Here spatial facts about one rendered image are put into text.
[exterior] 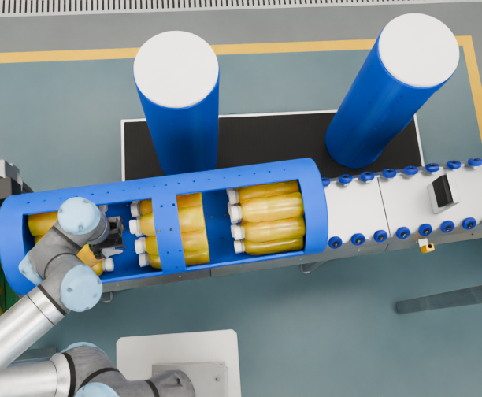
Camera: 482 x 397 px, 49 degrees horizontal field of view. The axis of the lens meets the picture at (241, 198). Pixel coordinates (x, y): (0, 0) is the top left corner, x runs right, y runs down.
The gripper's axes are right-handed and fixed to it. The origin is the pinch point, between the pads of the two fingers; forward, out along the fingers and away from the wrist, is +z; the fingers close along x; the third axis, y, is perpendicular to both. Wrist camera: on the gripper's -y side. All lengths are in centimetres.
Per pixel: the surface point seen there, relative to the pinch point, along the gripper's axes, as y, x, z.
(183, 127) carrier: 24, 44, 35
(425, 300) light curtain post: 115, -27, 87
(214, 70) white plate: 37, 56, 19
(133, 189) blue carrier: 9.0, 14.3, 1.8
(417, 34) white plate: 108, 61, 20
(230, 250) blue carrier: 33.6, -2.8, 24.2
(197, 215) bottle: 25.3, 4.9, 3.4
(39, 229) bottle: -18.6, 8.3, 8.0
